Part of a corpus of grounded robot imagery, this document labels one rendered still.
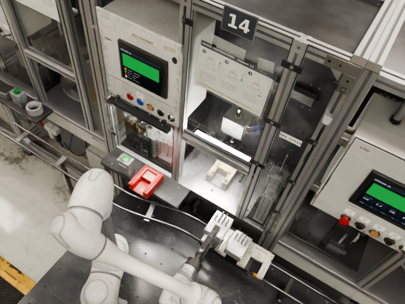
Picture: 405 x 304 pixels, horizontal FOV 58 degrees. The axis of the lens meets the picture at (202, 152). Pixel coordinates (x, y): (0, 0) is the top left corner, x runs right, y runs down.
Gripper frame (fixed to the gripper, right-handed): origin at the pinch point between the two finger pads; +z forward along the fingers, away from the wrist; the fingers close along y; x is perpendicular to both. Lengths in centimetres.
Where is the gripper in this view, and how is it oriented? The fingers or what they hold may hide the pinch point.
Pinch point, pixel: (214, 233)
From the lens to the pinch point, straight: 180.6
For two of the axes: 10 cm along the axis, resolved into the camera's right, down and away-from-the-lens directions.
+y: 0.8, -6.0, -8.0
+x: -8.5, -4.6, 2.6
